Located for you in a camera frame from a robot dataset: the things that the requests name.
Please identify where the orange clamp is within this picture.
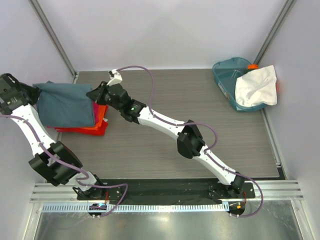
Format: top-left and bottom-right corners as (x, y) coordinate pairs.
(247, 64), (259, 71)

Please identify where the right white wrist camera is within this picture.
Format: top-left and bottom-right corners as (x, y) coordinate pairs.
(107, 69), (123, 86)

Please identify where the grey blue t shirt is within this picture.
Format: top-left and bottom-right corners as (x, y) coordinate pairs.
(33, 81), (95, 128)

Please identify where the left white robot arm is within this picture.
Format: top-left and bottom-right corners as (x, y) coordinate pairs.
(0, 73), (106, 200)

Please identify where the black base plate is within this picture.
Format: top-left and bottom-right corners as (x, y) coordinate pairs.
(72, 178), (256, 206)

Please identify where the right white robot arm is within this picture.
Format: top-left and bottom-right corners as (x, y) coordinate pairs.
(86, 81), (245, 198)

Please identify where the white t shirt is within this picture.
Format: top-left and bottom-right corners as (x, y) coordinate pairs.
(235, 65), (278, 108)

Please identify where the folded pink t shirt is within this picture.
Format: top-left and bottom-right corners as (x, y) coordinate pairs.
(92, 102), (99, 124)

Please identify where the folded orange t shirt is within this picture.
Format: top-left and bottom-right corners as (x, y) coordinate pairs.
(82, 105), (108, 131)

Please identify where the aluminium frame post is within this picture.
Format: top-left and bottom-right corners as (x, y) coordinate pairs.
(28, 0), (78, 80)
(253, 0), (297, 65)

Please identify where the right aluminium frame post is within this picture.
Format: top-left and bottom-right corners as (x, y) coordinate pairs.
(253, 0), (297, 65)

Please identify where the folded red t shirt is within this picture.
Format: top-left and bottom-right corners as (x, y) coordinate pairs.
(53, 117), (109, 136)

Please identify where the slotted cable duct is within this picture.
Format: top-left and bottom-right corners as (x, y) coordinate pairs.
(42, 202), (229, 214)

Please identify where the left aluminium frame post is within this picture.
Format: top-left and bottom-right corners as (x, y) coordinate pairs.
(28, 0), (78, 80)

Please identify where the teal plastic bin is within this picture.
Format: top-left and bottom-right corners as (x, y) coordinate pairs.
(212, 57), (267, 112)

